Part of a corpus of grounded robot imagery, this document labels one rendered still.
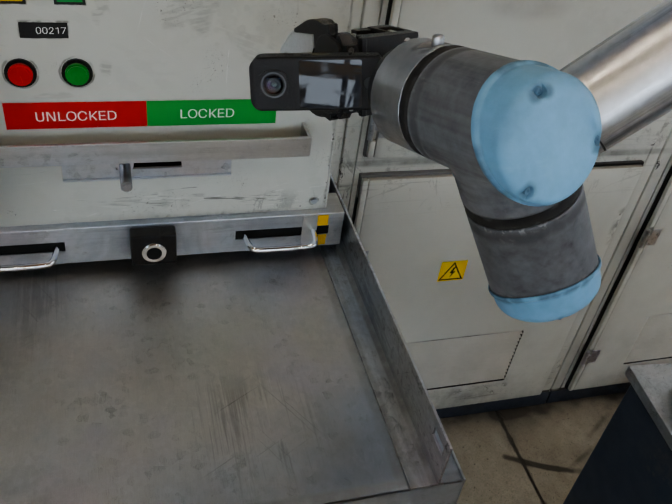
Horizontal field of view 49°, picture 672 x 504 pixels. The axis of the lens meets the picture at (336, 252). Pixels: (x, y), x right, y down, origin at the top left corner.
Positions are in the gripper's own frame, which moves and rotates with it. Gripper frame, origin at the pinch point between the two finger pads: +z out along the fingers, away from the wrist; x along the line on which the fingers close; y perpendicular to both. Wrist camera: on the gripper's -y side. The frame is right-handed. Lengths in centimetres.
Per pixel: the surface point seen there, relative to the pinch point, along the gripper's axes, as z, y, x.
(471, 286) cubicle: 40, 63, -63
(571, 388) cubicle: 41, 103, -107
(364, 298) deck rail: 5.6, 13.7, -35.6
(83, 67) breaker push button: 17.0, -16.7, -2.4
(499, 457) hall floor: 38, 75, -116
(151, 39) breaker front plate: 15.0, -9.2, 0.3
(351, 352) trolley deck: -0.9, 7.7, -38.8
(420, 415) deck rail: -15.4, 8.2, -39.4
